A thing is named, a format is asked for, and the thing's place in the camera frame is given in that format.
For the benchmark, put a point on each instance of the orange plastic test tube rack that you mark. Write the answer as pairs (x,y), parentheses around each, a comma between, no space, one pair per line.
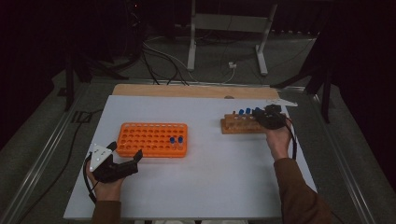
(146,146)

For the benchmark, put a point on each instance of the white table mat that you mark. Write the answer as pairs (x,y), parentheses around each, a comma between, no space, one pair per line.
(202,180)

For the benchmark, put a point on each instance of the black tripod stand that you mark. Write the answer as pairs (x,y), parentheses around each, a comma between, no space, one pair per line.
(70,84)
(325,93)

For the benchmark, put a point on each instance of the wooden test tube rack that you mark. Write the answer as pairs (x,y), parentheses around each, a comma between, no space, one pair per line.
(239,127)

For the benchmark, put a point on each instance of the metal floor rail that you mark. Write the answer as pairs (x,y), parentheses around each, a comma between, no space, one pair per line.
(345,165)
(37,174)

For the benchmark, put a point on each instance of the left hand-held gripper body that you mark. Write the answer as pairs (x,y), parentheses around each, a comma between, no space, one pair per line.
(109,171)

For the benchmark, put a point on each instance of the person's right hand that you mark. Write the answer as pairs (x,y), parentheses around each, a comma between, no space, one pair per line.
(278,141)

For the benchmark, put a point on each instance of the white power plug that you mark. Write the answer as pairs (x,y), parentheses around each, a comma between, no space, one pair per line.
(232,65)

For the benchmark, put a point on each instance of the black equipment with red light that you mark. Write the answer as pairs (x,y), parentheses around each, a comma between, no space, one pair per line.
(135,28)

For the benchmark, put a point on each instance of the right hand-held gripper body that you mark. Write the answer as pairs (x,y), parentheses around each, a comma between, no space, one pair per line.
(274,119)

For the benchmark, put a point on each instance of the grey metal stand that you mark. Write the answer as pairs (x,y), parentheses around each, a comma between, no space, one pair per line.
(230,22)

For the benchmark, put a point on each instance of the person's left hand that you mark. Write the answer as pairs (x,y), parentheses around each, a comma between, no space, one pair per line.
(107,190)

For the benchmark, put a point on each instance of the blue-capped clear test tube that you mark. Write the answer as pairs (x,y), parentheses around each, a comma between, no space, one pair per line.
(172,140)
(241,112)
(180,139)
(248,110)
(257,109)

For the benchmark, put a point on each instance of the black floor bracket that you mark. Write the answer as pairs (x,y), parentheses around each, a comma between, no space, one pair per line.
(81,117)

